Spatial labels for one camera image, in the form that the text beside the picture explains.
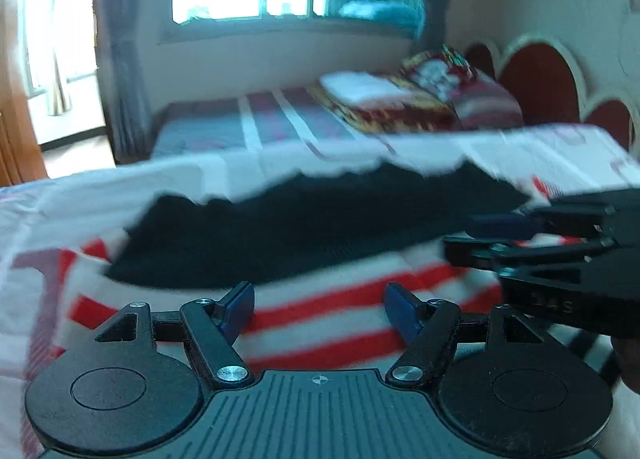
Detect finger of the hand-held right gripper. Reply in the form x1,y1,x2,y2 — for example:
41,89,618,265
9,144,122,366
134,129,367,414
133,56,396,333
443,236,618,271
467,188,640,246

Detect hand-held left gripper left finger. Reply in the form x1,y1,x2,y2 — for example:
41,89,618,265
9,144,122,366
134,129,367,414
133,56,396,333
94,281,257,390

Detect striped pink pillow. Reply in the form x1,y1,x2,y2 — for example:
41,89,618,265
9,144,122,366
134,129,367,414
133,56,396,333
444,68,524,130

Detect red scalloped headboard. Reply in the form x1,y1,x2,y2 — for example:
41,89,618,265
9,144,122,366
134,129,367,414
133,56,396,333
461,33,640,156

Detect wooden door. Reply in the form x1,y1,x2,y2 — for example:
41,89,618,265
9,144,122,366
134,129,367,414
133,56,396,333
0,91,49,188

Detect striped knit sweater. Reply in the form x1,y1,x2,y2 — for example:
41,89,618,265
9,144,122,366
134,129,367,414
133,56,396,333
50,160,626,385

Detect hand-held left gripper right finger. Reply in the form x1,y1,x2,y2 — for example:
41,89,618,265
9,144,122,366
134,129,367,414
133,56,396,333
384,282,547,388

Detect folded white cloth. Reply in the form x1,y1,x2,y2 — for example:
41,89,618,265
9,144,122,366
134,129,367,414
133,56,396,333
319,71,402,103

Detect pale doorway curtain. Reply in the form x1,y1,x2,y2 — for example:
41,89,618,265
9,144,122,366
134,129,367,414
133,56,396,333
44,0,72,116

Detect blue bedding bundle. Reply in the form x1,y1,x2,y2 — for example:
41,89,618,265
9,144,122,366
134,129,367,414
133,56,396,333
338,1,422,36

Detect yellow red printed blanket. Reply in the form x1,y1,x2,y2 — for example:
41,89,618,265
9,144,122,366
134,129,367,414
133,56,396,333
309,73,462,136

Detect striped maroon bed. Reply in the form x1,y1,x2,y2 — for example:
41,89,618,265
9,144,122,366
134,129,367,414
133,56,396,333
149,86,396,160

